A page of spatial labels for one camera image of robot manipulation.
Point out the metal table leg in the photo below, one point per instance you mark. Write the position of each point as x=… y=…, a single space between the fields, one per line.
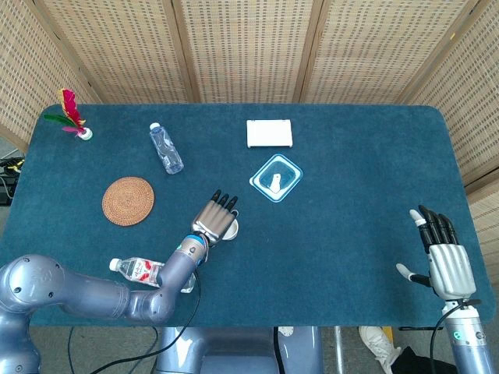
x=339 y=350

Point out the clear bottle with red label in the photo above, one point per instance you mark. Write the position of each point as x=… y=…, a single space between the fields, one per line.
x=136 y=269

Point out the woven bamboo folding screen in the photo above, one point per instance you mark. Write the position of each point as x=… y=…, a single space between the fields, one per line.
x=249 y=46

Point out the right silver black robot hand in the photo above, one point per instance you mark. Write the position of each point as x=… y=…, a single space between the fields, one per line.
x=450 y=267

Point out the small clear unlabelled water bottle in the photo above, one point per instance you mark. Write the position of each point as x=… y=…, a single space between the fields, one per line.
x=166 y=150

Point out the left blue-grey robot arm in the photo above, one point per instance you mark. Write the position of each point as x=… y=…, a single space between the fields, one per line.
x=78 y=292

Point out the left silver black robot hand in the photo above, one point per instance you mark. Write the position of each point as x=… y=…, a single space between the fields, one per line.
x=212 y=220

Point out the round woven rattan coaster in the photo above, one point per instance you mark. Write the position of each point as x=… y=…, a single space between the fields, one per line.
x=128 y=201

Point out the clear container with blue rim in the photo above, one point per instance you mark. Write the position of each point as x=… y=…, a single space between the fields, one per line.
x=290 y=171

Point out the blue table cloth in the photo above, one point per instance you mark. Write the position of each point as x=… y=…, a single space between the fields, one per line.
x=312 y=253

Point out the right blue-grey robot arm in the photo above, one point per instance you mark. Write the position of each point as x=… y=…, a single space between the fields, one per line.
x=468 y=343

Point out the small white piece in container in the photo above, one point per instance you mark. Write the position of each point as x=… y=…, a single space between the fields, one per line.
x=275 y=183

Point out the blue-grey robot torso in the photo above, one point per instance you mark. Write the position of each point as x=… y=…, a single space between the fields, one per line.
x=234 y=350

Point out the feather shuttlecock with white base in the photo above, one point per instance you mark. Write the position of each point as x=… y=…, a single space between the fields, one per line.
x=70 y=107

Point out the white rectangular box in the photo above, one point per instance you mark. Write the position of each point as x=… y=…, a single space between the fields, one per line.
x=269 y=133

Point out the white sneaker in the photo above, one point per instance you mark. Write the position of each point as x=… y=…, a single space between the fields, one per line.
x=376 y=343

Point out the white paper cup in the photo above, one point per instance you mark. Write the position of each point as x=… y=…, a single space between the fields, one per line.
x=234 y=230

